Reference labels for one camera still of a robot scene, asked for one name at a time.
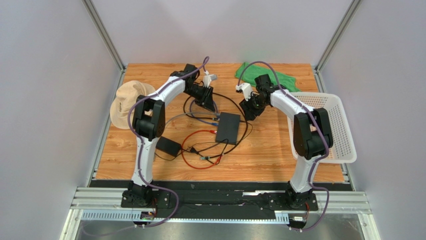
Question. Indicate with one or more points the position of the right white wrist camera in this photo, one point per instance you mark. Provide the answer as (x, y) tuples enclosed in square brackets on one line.
[(246, 89)]

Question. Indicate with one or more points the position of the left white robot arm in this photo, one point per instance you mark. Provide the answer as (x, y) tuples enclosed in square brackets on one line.
[(149, 120)]

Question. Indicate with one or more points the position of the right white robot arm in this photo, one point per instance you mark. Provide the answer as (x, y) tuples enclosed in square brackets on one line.
[(312, 136)]

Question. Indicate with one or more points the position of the green cloth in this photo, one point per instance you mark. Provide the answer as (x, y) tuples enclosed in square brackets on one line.
[(255, 71)]

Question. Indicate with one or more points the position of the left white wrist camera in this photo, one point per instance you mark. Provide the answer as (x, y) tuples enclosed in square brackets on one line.
[(208, 78)]

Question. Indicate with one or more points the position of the aluminium frame rail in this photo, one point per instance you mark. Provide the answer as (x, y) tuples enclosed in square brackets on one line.
[(89, 205)]

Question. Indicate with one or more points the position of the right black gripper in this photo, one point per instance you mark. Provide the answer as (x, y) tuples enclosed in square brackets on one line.
[(250, 108)]

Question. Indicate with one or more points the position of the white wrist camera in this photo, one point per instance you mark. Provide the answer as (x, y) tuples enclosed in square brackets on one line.
[(246, 89), (208, 78)]

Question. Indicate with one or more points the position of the beige bucket hat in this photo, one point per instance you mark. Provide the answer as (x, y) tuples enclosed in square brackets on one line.
[(125, 97)]

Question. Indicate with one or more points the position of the white plastic basket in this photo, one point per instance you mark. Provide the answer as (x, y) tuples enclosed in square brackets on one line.
[(343, 150)]

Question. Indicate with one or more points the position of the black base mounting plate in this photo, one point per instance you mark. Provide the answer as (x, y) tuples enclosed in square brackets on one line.
[(212, 200)]

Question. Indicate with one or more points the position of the black power adapter brick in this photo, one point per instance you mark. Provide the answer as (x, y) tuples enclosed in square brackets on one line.
[(168, 146)]

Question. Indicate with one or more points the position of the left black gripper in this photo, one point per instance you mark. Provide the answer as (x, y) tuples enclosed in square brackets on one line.
[(206, 101)]

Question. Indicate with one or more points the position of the black network switch box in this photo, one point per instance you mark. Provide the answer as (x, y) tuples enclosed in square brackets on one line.
[(228, 128)]

